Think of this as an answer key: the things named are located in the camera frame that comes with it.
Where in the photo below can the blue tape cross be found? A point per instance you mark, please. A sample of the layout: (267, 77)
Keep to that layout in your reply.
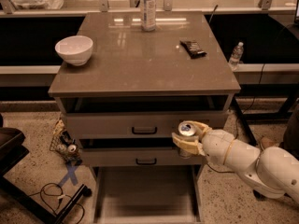
(70, 175)

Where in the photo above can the dark snack bar wrapper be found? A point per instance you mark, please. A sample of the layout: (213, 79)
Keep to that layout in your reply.
(193, 49)

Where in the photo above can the grey drawer cabinet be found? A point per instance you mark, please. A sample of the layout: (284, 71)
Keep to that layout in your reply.
(136, 71)

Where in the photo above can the black table leg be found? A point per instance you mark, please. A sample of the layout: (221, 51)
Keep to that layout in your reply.
(241, 117)

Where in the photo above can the dark trouser leg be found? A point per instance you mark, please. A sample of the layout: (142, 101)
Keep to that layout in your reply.
(291, 135)

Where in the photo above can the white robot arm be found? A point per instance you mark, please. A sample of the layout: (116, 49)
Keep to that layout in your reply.
(272, 172)

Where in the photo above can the wire basket with cans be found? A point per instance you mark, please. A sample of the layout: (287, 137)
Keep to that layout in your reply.
(63, 144)

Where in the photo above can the black stand left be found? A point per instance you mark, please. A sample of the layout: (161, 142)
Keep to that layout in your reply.
(39, 173)

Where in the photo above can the clear plastic water bottle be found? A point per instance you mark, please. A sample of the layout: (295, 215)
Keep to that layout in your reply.
(148, 14)

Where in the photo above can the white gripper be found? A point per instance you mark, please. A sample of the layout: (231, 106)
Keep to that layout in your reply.
(218, 146)

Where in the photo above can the open bottom drawer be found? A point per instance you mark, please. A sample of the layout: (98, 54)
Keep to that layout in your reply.
(146, 195)

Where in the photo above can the middle drawer with handle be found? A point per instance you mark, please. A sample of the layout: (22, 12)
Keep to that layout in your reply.
(144, 156)

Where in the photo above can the small water bottle on ledge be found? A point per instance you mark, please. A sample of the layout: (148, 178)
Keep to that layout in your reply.
(236, 55)

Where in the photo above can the tan shoe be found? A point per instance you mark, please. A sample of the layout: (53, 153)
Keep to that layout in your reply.
(266, 143)

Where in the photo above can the drawer with handle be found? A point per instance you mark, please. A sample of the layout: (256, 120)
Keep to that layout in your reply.
(136, 124)
(144, 156)

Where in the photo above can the redbull can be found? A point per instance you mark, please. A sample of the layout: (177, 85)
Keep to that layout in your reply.
(185, 152)

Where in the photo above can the white ceramic bowl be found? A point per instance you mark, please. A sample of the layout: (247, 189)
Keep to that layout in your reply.
(76, 49)

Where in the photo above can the top drawer with handle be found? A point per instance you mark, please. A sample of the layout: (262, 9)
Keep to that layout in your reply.
(136, 124)

